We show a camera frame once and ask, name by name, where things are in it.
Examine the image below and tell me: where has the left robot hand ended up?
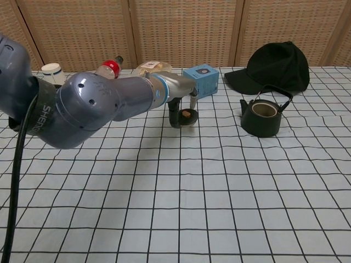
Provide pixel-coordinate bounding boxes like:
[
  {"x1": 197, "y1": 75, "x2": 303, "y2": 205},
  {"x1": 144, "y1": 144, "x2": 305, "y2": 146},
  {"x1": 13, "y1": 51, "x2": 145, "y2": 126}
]
[{"x1": 161, "y1": 71, "x2": 199, "y2": 129}]

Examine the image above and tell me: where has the small black round lid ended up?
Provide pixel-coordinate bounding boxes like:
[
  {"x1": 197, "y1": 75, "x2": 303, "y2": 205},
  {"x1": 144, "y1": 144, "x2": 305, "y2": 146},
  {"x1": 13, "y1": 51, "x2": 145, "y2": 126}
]
[{"x1": 178, "y1": 108, "x2": 199, "y2": 127}]

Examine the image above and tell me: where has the black teapot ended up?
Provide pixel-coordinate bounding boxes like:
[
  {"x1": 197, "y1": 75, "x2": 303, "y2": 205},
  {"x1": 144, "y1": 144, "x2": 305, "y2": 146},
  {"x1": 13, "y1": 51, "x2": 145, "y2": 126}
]
[{"x1": 239, "y1": 84, "x2": 293, "y2": 138}]

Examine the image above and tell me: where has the small light blue box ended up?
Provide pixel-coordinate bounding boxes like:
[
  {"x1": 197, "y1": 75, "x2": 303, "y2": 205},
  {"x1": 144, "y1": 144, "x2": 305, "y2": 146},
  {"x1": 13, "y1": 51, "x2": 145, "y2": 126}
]
[{"x1": 183, "y1": 64, "x2": 219, "y2": 100}]

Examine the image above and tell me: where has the clear snack bag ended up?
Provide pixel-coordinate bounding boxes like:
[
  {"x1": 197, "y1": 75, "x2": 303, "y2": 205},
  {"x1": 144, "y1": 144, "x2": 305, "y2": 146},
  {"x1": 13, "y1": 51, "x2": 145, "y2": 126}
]
[{"x1": 131, "y1": 60, "x2": 173, "y2": 79}]

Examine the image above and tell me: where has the wooden bamboo folding screen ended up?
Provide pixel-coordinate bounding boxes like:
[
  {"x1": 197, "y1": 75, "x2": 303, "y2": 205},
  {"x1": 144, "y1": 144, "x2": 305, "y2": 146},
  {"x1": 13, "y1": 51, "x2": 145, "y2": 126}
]
[{"x1": 0, "y1": 0, "x2": 351, "y2": 72}]

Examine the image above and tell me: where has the plastic bottle with red label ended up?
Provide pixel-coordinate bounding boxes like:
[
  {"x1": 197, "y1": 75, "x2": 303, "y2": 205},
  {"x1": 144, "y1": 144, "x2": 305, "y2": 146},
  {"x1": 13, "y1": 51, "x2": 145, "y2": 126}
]
[{"x1": 94, "y1": 55, "x2": 124, "y2": 80}]

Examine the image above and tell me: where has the black baseball cap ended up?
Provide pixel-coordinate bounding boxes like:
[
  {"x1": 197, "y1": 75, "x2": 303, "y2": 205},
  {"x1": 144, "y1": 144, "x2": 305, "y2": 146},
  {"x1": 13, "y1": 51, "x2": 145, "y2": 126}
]
[{"x1": 224, "y1": 41, "x2": 310, "y2": 95}]

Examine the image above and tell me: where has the white paper cup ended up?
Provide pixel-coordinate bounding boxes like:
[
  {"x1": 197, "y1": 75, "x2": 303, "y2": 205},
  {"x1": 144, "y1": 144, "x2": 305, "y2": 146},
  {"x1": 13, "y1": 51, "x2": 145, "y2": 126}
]
[{"x1": 41, "y1": 62, "x2": 66, "y2": 85}]

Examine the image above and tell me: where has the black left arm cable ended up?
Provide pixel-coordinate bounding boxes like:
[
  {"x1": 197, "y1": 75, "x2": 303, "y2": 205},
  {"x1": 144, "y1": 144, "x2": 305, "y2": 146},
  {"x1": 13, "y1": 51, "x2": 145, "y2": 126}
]
[{"x1": 5, "y1": 79, "x2": 39, "y2": 263}]

